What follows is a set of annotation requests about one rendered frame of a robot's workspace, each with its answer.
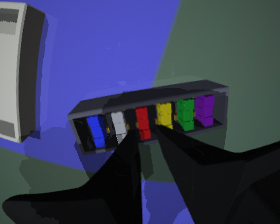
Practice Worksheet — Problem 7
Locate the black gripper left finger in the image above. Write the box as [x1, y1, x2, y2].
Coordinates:
[2, 131, 143, 224]

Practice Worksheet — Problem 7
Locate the dark grey fuse block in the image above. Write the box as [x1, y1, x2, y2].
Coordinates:
[67, 79, 229, 156]

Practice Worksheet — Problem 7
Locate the white shallow tray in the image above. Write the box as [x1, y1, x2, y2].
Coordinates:
[0, 2, 46, 144]

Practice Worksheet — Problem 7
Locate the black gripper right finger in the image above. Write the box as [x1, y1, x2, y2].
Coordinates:
[156, 125, 280, 224]

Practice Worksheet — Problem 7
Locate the yellow fuse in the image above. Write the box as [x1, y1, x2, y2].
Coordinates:
[156, 101, 173, 129]

